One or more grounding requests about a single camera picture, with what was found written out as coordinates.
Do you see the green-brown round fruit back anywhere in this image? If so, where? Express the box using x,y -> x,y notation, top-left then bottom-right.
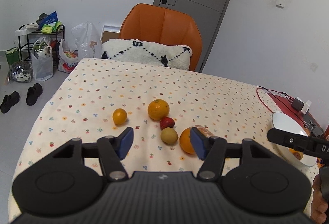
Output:
161,127 -> 178,145

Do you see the black cable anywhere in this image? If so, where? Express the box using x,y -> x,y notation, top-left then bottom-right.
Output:
258,86 -> 317,134

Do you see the black slipper left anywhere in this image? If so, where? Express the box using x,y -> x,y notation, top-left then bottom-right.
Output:
1,91 -> 20,114

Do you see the peeled citrus segment small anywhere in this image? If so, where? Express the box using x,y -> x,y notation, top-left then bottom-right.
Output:
192,124 -> 214,138

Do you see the orange chair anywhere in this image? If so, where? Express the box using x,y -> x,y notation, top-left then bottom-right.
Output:
119,3 -> 202,71

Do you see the red cherry tomato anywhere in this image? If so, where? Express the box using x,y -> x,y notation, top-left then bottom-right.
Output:
160,117 -> 175,130

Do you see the black slipper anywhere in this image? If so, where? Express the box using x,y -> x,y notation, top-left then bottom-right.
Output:
26,83 -> 43,106
1,91 -> 20,114

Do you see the black box device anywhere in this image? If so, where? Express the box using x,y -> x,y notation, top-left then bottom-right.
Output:
311,126 -> 323,138

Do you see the red cable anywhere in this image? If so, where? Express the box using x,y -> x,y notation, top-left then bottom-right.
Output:
256,85 -> 281,114

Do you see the black slipper right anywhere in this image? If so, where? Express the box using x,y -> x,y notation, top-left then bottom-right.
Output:
26,83 -> 43,106

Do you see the mandarin orange front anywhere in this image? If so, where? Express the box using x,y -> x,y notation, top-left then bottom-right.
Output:
179,128 -> 195,155

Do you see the person's right hand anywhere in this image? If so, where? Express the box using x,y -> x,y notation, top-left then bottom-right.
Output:
310,175 -> 328,224

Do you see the clear plastic bag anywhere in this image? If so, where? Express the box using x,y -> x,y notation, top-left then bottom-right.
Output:
71,21 -> 102,61

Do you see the mandarin orange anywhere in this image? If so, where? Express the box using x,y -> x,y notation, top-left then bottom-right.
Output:
147,99 -> 169,121
179,128 -> 195,155

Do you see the white black fluffy pillow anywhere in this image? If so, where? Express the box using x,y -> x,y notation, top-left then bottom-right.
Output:
102,39 -> 193,70

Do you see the white wall switch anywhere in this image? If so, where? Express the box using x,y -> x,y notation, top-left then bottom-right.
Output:
276,0 -> 287,9

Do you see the white power strip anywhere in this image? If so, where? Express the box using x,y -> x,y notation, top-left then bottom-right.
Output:
297,97 -> 312,115

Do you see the floral tablecloth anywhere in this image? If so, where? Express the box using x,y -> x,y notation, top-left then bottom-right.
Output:
7,57 -> 322,223

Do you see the green paper bag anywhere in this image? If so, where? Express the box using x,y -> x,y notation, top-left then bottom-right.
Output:
5,47 -> 20,67

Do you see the black metal shelf rack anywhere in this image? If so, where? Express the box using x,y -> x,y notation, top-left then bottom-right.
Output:
17,24 -> 66,70

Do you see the white plastic bag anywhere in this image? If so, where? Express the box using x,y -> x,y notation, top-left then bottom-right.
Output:
31,36 -> 53,82

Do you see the white plate blue rim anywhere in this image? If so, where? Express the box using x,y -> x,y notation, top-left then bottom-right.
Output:
271,111 -> 318,167

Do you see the mandarin orange back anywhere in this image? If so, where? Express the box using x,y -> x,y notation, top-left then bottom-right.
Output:
147,99 -> 169,121

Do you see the dark power adapter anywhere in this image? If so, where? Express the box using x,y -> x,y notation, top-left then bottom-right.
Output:
291,98 -> 305,112

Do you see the red printed plastic bag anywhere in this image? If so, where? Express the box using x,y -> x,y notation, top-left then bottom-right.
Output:
58,39 -> 79,73

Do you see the red orange cat mat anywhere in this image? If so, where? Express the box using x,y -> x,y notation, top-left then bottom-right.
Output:
268,93 -> 324,138

